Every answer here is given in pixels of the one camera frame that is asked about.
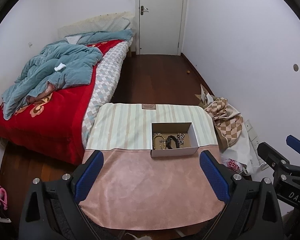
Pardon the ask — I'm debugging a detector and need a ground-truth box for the white cardboard jewelry box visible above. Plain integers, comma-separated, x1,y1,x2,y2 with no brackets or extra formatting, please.
151,122,199,158

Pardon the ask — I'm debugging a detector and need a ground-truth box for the white plastic bag red print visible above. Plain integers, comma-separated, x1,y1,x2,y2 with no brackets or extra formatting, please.
221,153,249,176

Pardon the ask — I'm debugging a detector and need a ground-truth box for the white door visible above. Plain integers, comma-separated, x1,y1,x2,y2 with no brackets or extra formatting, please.
135,0,187,55

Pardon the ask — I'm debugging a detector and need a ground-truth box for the white wall power strip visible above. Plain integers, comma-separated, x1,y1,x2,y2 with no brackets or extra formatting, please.
244,120,268,172

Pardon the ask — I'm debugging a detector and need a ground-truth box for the checkered beige cloth pile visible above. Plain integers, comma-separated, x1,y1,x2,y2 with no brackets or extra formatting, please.
204,98,243,150

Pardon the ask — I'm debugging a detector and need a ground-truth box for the striped pink table cloth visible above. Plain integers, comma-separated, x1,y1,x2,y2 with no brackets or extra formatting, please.
79,103,224,230

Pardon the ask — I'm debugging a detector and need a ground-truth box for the bed with red blanket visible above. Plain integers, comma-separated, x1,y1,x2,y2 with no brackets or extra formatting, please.
0,11,135,165

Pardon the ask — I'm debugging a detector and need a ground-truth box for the black smart watch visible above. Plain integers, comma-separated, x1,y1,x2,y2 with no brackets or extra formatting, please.
165,135,180,150

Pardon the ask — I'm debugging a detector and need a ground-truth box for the pink slipper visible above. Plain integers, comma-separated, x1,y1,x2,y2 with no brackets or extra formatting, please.
0,186,8,210

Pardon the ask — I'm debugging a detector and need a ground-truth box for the blue-grey quilt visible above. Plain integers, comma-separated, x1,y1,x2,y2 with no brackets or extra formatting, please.
2,29,133,120

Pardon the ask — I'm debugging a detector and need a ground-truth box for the wooden bead bracelet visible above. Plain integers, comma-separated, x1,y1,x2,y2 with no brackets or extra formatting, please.
153,133,167,150

